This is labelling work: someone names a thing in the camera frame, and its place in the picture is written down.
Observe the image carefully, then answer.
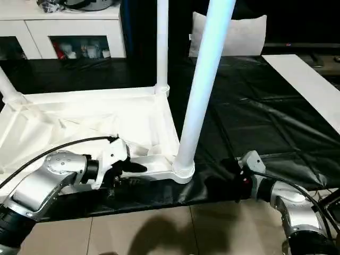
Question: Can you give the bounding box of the white plastic table leg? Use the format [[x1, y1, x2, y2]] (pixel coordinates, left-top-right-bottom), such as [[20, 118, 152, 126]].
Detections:
[[172, 0, 237, 175], [155, 0, 171, 94], [0, 66, 27, 109]]

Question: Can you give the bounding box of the grey helmet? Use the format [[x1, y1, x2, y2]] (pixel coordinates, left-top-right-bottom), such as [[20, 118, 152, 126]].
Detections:
[[63, 0, 119, 11]]

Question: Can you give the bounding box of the black clutter pile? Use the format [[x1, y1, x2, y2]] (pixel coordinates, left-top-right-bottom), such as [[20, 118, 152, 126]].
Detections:
[[38, 0, 66, 14]]

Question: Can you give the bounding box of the grey cushion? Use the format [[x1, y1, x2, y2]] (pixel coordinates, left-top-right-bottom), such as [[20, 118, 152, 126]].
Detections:
[[188, 11, 268, 58]]

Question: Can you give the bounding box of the white flat board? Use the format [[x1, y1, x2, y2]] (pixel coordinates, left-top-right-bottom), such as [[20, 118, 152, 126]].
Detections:
[[261, 54, 340, 127]]

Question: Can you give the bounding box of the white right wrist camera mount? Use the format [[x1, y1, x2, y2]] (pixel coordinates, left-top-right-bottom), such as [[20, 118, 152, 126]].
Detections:
[[237, 150, 266, 200]]

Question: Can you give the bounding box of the white glass-door cabinet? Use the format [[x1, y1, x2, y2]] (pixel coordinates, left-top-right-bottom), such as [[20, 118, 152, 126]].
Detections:
[[0, 5, 127, 61]]

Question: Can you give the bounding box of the black stand base bar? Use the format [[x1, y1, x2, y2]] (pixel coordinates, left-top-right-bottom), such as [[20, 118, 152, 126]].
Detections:
[[317, 187, 340, 210]]

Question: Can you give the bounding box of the black left wrist camera cable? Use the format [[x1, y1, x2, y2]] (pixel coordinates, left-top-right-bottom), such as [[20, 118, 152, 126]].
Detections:
[[0, 135, 120, 189]]

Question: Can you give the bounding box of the white plastic table top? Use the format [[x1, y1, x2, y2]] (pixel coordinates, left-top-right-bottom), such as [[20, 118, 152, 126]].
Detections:
[[0, 84, 197, 193]]

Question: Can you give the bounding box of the small red box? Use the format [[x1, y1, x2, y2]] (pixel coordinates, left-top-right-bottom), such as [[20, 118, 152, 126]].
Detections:
[[54, 44, 66, 60]]

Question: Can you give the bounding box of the black work mat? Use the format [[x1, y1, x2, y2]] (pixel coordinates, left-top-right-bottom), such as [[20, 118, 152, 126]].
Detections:
[[0, 54, 340, 221]]

